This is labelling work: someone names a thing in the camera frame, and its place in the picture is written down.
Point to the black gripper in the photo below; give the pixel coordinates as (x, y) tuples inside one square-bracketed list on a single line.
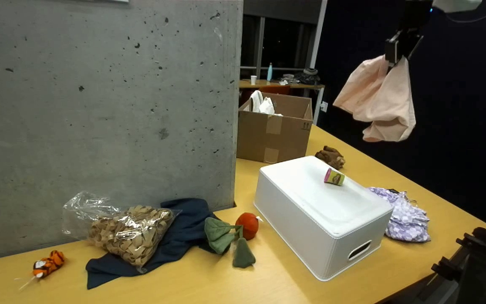
[(416, 13)]

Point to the pink shirt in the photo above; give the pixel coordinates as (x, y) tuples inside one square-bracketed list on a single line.
[(380, 94)]

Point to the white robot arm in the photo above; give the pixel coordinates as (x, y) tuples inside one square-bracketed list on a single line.
[(456, 10)]

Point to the dark object on desk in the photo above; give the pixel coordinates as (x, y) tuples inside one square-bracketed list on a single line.
[(308, 76)]

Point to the blue bottle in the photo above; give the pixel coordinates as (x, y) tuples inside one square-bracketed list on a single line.
[(269, 72)]

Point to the brown crumpled cloth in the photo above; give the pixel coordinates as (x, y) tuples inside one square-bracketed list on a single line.
[(331, 155)]

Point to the white cup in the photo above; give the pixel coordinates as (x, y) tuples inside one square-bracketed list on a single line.
[(254, 79)]

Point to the white plastic bag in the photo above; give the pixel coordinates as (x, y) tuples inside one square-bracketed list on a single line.
[(262, 103)]

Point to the brown cardboard box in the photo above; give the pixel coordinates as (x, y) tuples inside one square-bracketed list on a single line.
[(274, 136)]

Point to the background wooden desk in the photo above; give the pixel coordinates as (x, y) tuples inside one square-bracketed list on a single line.
[(276, 86)]

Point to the purple floral cloth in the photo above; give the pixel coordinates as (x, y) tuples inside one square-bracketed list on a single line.
[(407, 221)]

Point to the white plastic storage box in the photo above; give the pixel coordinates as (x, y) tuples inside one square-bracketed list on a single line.
[(328, 226)]

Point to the red plush tomato toy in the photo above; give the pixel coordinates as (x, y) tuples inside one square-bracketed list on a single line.
[(249, 221)]

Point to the green cloth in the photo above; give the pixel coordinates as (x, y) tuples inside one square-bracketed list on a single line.
[(222, 234)]

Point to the dark blue cloth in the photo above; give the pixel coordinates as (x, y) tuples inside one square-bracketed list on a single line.
[(186, 231)]

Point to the clear bag of corks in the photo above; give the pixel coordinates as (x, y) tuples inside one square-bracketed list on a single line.
[(132, 233)]

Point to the orange tiger toy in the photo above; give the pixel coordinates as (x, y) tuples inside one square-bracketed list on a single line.
[(44, 266)]

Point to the black camera tripod equipment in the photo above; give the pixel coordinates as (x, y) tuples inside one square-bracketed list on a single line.
[(460, 278)]

